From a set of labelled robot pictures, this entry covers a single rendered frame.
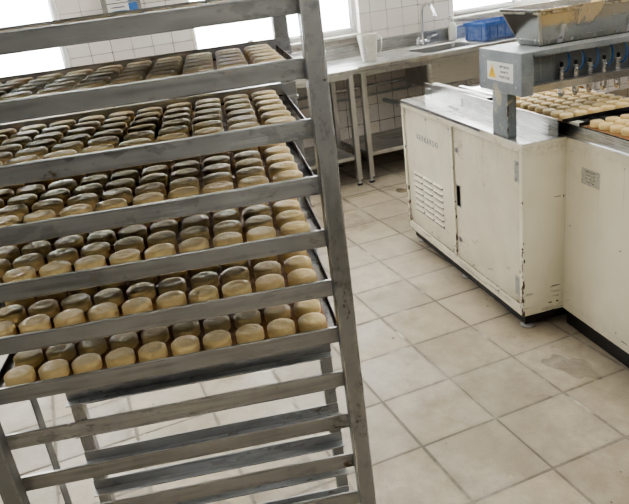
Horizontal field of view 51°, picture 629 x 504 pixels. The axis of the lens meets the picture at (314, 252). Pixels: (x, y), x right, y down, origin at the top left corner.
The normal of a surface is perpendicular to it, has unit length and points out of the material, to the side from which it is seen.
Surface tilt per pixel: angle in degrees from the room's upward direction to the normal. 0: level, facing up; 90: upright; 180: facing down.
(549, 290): 90
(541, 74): 90
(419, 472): 0
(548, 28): 115
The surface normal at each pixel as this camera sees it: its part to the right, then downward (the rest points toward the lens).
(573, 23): 0.28, 0.69
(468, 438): -0.12, -0.92
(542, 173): 0.25, 0.34
